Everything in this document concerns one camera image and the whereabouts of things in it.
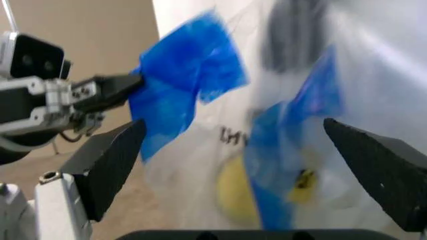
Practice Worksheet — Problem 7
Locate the button in yellow ring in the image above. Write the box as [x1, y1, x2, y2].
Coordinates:
[215, 154, 260, 222]

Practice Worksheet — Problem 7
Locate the white robot front shell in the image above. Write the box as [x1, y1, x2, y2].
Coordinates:
[151, 0, 427, 222]

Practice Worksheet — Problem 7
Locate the blue plastic garbage bag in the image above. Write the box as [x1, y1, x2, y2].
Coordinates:
[128, 8, 347, 230]

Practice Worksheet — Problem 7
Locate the yellow warning label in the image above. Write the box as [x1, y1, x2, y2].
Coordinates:
[288, 168, 322, 202]

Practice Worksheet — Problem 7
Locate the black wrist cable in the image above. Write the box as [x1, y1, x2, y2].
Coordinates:
[58, 131, 83, 144]

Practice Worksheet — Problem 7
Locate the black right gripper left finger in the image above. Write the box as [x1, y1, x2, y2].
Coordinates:
[34, 118, 147, 240]

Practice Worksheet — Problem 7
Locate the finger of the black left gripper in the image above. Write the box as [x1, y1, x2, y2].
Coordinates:
[0, 73, 145, 101]
[28, 93, 135, 137]

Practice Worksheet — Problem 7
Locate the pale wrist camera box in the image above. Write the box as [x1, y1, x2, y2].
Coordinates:
[0, 31, 73, 79]

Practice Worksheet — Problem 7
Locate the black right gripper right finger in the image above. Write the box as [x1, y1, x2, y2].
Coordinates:
[322, 117, 427, 232]

